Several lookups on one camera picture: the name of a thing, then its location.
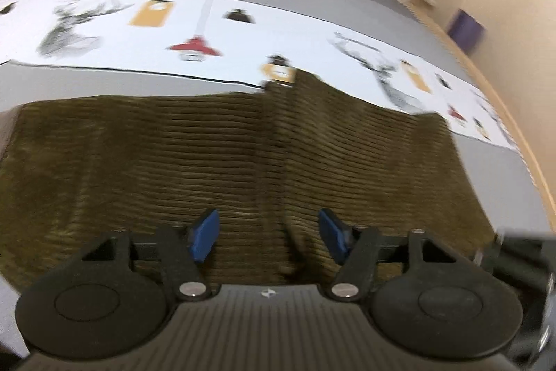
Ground brown corduroy pants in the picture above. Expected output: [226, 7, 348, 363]
[0, 69, 501, 299]

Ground purple box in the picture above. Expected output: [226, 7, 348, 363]
[447, 9, 485, 51]

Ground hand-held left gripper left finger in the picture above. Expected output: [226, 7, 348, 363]
[81, 209, 220, 303]

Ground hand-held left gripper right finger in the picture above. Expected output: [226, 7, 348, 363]
[317, 208, 458, 303]

